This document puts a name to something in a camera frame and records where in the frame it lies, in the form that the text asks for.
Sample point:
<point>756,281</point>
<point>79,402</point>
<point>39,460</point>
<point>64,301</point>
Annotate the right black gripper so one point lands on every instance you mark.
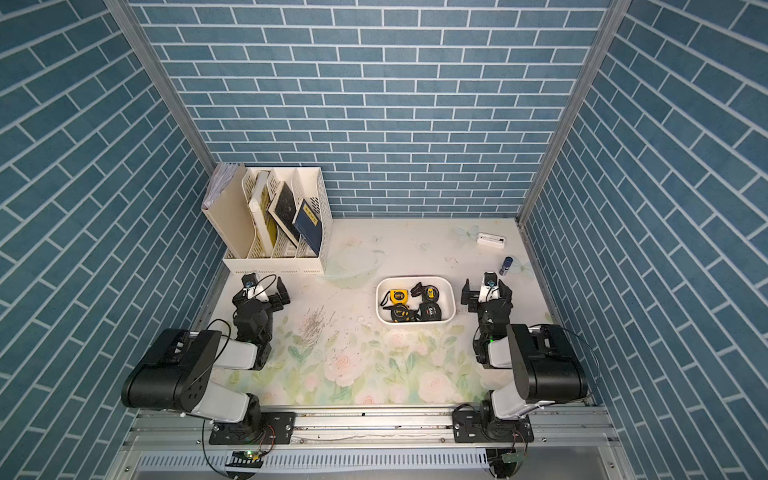
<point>471,295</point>

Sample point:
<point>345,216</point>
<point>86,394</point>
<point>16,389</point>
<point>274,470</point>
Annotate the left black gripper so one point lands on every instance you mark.
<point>276,294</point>

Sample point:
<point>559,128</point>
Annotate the black tape measure yellow label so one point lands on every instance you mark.
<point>400,313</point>

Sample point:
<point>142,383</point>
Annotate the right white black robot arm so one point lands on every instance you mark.
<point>545,368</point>

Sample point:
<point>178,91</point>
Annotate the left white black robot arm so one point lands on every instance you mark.
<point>175,373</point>

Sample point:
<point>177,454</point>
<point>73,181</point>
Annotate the white small rectangular box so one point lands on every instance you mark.
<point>491,240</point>

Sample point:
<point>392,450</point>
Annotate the small blue bottle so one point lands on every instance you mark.
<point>506,265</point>

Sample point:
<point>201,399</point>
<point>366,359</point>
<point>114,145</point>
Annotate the dark blue book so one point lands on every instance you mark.
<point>309,226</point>

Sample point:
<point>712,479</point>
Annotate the white yellow book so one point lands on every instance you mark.
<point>265,227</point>

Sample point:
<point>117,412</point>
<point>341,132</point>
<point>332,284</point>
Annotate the black yellow book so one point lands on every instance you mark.
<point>283,210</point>

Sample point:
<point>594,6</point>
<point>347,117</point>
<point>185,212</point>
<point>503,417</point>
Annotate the white desktop file organizer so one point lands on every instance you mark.
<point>306,184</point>

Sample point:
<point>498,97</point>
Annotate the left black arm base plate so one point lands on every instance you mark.
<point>266,429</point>

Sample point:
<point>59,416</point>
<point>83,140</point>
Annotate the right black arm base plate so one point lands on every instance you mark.
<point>473,426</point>

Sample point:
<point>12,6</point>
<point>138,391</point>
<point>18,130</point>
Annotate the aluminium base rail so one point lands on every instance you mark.
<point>377,442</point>

